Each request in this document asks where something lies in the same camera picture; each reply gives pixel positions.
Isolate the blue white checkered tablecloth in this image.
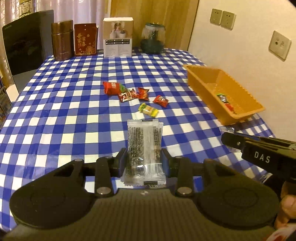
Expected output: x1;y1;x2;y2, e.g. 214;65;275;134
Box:
1;49;265;230

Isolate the yellow green candy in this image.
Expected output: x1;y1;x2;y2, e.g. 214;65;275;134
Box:
138;103;159;118

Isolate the green black snack packet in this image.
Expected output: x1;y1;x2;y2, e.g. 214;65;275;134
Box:
217;93;229;103

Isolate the glass jar gold lid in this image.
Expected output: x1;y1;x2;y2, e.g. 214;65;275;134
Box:
19;0;33;18

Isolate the clear sesame snack packet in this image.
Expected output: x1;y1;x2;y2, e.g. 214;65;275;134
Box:
121;119;166;186

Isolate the double wall socket plate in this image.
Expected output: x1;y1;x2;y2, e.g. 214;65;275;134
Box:
210;9;236;30

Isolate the blue milk carton box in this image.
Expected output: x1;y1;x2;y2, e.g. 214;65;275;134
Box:
0;80;13;128

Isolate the red white candy wrapper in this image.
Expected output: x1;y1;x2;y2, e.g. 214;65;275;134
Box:
118;89;138;102

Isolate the small red candy packet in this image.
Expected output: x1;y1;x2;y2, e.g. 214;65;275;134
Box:
138;87;149;101

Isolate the black flat appliance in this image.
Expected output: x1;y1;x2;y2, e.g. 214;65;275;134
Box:
2;9;54;93

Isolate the wooden door panel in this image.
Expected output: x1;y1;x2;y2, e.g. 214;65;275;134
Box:
111;0;199;51

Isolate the person's right hand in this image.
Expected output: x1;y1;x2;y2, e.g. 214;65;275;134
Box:
274;182;295;229

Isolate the red green snack packet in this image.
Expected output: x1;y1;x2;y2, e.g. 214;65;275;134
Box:
103;81;127;95

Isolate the red candy packet right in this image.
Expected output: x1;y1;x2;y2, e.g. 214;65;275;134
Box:
153;95;169;108

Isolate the green glass jar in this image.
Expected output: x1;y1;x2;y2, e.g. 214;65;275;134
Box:
140;23;166;54

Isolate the orange plastic tray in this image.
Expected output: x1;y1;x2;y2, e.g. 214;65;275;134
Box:
184;65;265;126

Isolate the single wall socket plate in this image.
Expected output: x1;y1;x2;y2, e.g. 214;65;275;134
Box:
268;31;292;61

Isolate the clear brown candy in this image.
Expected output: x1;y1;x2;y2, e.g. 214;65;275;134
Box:
219;126;235;133

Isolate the sheer pink curtain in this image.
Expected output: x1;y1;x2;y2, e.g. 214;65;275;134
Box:
1;1;104;92

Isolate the brown metal canister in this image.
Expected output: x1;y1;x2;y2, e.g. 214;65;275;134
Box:
51;20;74;61

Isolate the white product box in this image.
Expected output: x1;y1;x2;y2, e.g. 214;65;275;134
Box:
103;17;133;58

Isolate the red gold tin box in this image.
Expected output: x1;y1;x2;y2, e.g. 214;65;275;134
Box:
74;23;98;56

